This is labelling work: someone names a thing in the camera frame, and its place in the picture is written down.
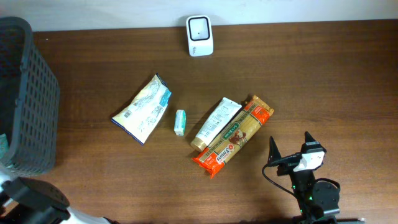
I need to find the red spaghetti packet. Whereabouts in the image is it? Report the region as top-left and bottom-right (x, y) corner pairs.
(192, 95), (274, 177)

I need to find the white gold-capped tube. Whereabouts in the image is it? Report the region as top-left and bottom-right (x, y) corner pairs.
(190, 97), (242, 152)

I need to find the green tissue pack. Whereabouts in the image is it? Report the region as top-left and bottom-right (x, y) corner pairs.
(174, 110), (187, 136)

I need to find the cream snack bag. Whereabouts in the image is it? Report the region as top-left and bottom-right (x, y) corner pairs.
(111, 73), (172, 145)

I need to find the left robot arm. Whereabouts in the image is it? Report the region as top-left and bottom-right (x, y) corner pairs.
(1, 166), (116, 224)

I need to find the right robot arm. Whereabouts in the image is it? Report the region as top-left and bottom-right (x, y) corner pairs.
(262, 131), (341, 223)

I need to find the white barcode scanner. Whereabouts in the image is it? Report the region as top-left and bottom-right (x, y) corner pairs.
(186, 15), (214, 57)

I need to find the grey plastic mesh basket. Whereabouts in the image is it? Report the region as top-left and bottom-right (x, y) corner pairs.
(1, 17), (60, 177)

